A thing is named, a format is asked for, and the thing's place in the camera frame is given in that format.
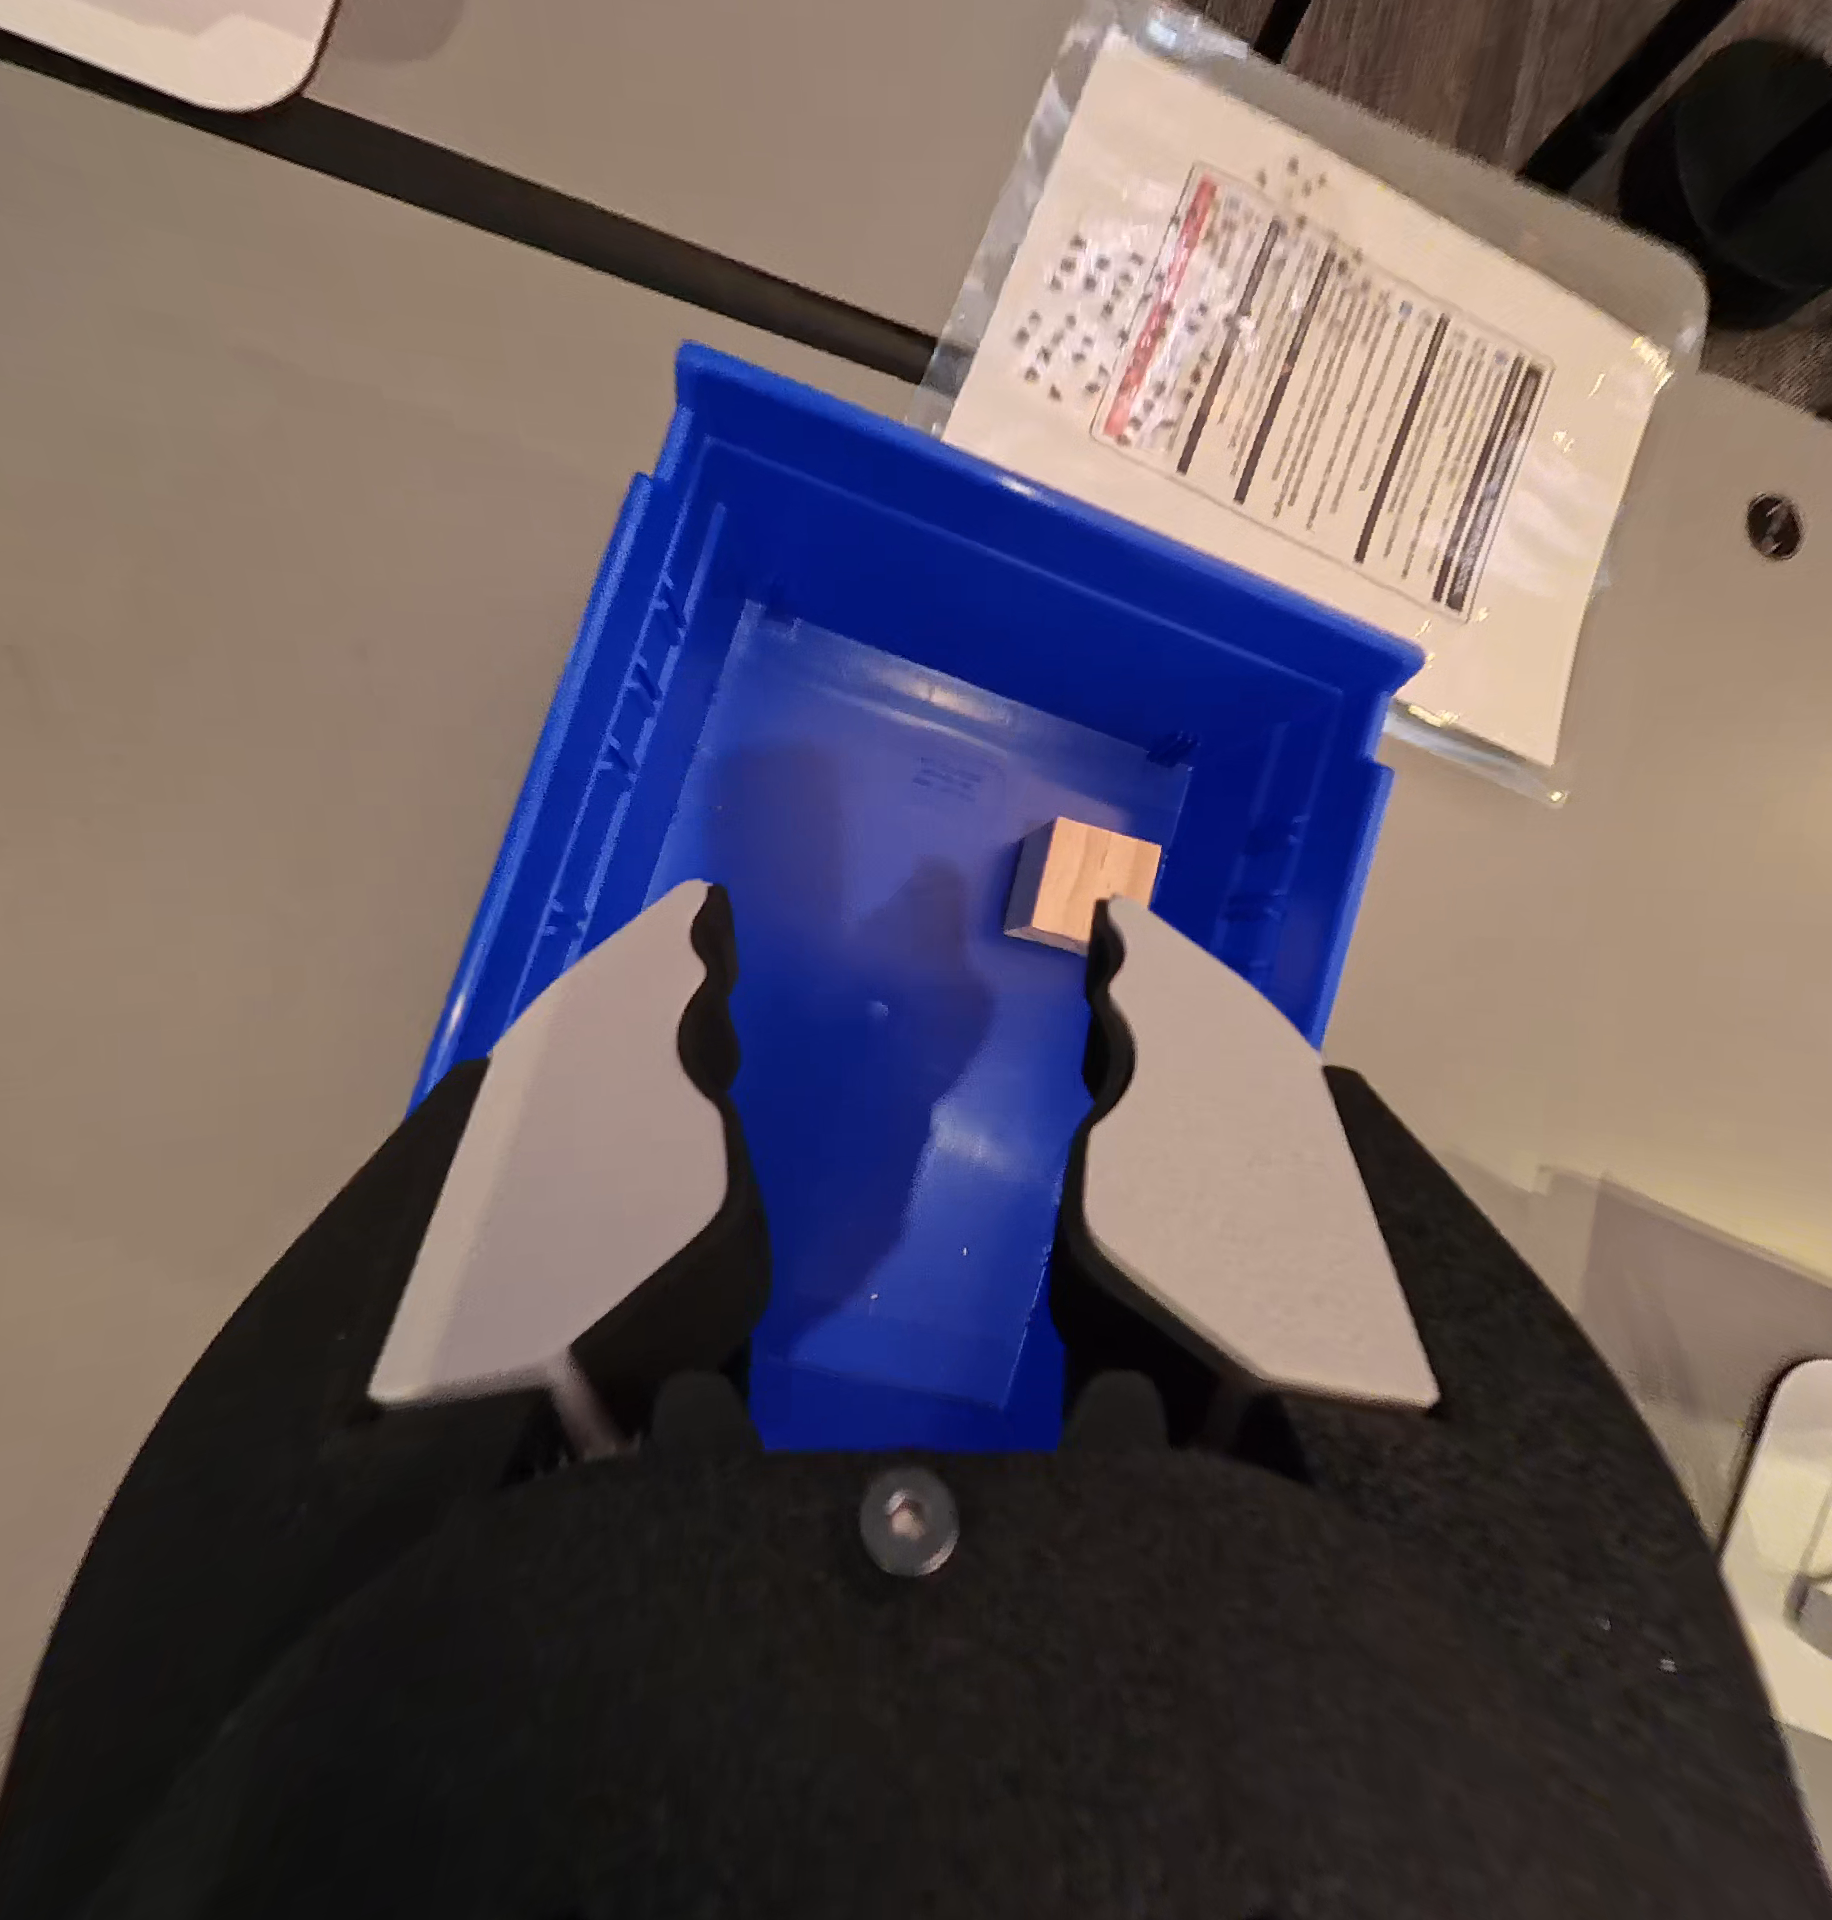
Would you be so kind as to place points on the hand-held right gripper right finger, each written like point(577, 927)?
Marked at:
point(1244, 1200)

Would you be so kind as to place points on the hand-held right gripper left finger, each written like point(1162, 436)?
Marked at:
point(585, 1171)

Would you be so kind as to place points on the blue plastic bin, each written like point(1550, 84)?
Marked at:
point(884, 1140)

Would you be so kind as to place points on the single wooden cube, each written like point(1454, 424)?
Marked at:
point(1073, 876)

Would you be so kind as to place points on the white stand base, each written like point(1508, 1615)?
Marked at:
point(1799, 1486)

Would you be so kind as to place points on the sleeved instruction sheet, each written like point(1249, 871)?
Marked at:
point(1306, 375)

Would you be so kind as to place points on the round table grommet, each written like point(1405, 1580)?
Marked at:
point(1777, 525)

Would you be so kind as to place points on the black office chair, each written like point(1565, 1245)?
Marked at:
point(1755, 180)

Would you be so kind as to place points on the white board with dark edge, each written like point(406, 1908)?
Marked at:
point(211, 45)

